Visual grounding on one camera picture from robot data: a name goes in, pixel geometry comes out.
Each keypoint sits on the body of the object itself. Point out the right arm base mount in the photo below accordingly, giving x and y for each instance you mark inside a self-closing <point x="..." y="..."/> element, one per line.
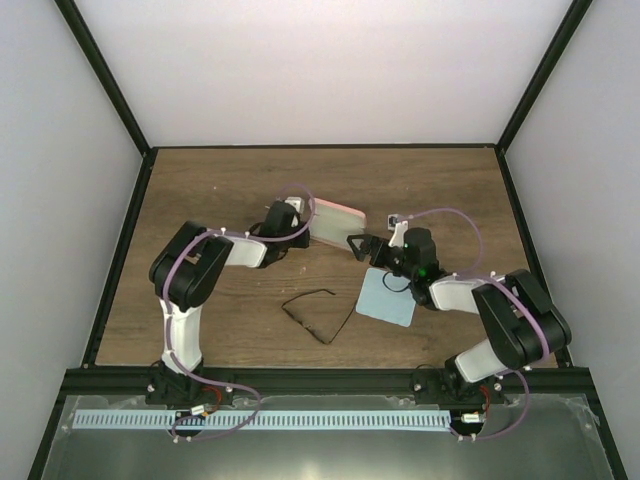
<point x="442" y="387"/>

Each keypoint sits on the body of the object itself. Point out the grey metal front plate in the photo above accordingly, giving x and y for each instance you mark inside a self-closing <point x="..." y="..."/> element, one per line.
<point x="526" y="437"/>

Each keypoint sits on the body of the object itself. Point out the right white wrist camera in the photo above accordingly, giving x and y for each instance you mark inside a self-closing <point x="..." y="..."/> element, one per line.
<point x="398" y="226"/>

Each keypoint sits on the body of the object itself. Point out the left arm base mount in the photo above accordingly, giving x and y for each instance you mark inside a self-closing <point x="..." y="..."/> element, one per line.
<point x="172" y="389"/>

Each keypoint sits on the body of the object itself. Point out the pink glasses case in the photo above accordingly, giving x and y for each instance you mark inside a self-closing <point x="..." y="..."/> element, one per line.
<point x="332" y="223"/>

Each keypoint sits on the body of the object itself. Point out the light blue slotted strip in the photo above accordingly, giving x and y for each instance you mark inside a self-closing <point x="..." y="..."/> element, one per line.
<point x="403" y="420"/>

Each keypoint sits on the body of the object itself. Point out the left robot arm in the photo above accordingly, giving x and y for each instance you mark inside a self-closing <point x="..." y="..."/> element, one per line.
<point x="185" y="273"/>

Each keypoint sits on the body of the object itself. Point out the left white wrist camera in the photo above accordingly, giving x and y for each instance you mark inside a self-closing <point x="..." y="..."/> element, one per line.
<point x="297" y="203"/>

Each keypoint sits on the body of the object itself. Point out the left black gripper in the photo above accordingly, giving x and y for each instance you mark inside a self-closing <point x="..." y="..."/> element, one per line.
<point x="302" y="239"/>

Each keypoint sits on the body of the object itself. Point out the light blue cleaning cloth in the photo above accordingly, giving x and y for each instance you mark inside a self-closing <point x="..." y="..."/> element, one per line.
<point x="386" y="298"/>

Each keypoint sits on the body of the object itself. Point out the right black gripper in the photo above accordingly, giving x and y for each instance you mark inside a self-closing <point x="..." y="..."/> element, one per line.
<point x="370" y="246"/>

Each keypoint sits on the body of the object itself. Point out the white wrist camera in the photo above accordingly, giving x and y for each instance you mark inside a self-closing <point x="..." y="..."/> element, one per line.
<point x="398" y="226"/>
<point x="297" y="203"/>

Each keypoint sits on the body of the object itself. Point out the black sunglasses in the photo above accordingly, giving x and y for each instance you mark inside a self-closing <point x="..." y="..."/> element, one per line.
<point x="322" y="313"/>

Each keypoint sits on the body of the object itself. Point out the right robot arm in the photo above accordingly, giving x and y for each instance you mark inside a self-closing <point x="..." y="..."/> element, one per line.
<point x="521" y="322"/>

